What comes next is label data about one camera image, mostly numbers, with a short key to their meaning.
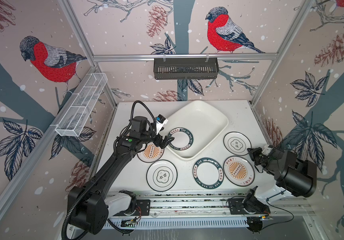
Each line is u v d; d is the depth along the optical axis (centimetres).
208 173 87
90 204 38
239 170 86
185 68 104
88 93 85
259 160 83
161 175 84
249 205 68
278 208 61
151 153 92
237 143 98
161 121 67
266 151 84
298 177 45
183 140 102
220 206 75
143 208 73
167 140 68
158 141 68
